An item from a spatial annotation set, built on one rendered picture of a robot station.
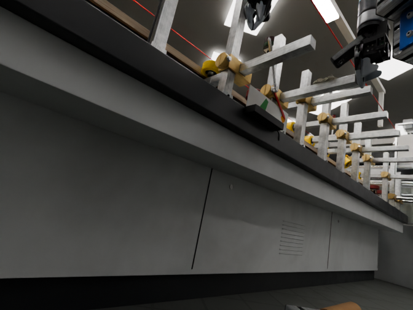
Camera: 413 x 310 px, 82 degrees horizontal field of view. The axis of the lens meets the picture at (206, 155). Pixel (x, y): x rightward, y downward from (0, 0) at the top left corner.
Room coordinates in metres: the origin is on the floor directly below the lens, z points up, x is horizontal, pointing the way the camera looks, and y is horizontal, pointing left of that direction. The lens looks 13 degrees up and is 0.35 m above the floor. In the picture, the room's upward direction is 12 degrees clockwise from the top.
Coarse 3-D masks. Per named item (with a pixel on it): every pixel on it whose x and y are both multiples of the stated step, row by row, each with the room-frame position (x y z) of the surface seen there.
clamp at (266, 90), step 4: (268, 84) 0.84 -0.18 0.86; (264, 88) 0.85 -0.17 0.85; (268, 88) 0.84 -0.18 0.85; (264, 92) 0.85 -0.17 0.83; (268, 92) 0.83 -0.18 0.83; (276, 92) 0.85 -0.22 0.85; (280, 92) 0.87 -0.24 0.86; (268, 96) 0.85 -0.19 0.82; (272, 96) 0.84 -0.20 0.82; (276, 100) 0.87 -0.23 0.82; (280, 100) 0.87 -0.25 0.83; (280, 104) 0.89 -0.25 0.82; (284, 104) 0.89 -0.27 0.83; (284, 108) 0.92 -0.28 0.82
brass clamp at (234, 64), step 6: (222, 54) 0.68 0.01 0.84; (216, 60) 0.70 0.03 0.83; (222, 60) 0.68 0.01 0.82; (228, 60) 0.68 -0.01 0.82; (234, 60) 0.69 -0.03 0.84; (222, 66) 0.69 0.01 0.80; (228, 66) 0.68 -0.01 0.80; (234, 66) 0.70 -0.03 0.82; (234, 72) 0.70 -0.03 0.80; (234, 78) 0.74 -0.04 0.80; (240, 78) 0.73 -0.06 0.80; (246, 78) 0.74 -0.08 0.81; (240, 84) 0.77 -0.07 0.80; (246, 84) 0.76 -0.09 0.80
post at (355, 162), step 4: (356, 124) 1.50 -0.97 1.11; (360, 124) 1.49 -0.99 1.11; (356, 128) 1.50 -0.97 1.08; (360, 128) 1.49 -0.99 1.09; (356, 132) 1.50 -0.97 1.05; (360, 132) 1.50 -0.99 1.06; (356, 140) 1.50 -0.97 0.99; (360, 140) 1.50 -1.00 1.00; (360, 144) 1.51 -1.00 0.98; (352, 152) 1.51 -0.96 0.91; (356, 152) 1.49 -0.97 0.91; (352, 156) 1.51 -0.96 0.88; (356, 156) 1.49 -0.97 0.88; (352, 160) 1.51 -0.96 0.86; (356, 160) 1.49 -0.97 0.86; (352, 164) 1.51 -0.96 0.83; (356, 164) 1.49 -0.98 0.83; (352, 168) 1.51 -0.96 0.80; (356, 168) 1.49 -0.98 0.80; (352, 172) 1.51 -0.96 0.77; (356, 172) 1.49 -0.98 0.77; (352, 176) 1.50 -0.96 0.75; (356, 176) 1.49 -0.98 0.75
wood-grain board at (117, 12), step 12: (96, 0) 0.61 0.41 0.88; (108, 12) 0.64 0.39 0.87; (120, 12) 0.65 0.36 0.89; (132, 24) 0.68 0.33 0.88; (144, 36) 0.72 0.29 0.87; (168, 48) 0.77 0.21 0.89; (180, 60) 0.81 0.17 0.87; (240, 96) 1.03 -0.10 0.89; (288, 132) 1.31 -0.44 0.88; (360, 180) 2.14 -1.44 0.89
